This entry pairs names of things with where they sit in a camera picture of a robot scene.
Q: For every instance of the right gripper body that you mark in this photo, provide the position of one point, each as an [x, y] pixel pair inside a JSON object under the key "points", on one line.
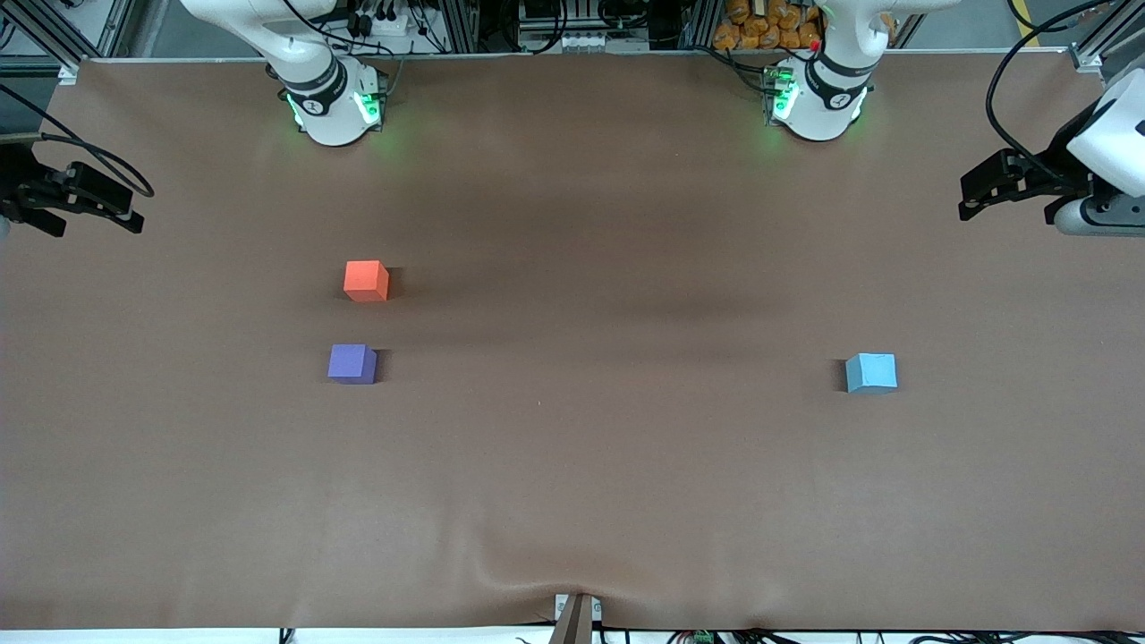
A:
{"points": [[14, 182]]}

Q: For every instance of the aluminium frame profile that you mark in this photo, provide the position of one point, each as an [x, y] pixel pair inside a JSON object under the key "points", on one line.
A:
{"points": [[1109, 22], [54, 27]]}

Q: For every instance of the purple foam block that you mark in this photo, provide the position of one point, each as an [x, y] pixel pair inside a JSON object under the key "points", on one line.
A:
{"points": [[351, 363]]}

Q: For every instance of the bag of orange items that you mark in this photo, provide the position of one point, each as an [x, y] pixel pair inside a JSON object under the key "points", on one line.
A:
{"points": [[765, 22]]}

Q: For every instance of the brown table cover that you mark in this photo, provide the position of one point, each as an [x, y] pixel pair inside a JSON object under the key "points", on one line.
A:
{"points": [[572, 465]]}

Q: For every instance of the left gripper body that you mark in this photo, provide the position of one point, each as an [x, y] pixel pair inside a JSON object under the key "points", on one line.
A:
{"points": [[1054, 170]]}

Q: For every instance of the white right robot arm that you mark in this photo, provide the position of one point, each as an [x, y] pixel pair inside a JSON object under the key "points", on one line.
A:
{"points": [[326, 98]]}

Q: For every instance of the metal table clamp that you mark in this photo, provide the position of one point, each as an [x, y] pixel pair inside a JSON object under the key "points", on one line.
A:
{"points": [[575, 617]]}

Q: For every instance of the blue foam block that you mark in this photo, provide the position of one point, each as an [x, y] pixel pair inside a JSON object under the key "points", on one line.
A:
{"points": [[870, 372]]}

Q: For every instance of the metal corner bracket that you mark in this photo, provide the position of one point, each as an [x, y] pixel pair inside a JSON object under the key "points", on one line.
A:
{"points": [[1085, 59], [68, 73]]}

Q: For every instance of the white power strip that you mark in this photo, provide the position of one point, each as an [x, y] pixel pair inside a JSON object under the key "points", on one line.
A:
{"points": [[380, 24]]}

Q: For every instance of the white terminal block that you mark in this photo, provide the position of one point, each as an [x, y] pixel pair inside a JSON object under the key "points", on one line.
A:
{"points": [[583, 40]]}

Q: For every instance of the orange foam block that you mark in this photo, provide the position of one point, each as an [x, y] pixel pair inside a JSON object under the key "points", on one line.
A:
{"points": [[365, 279]]}

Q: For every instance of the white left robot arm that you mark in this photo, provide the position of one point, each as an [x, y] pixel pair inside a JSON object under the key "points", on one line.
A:
{"points": [[827, 94]]}

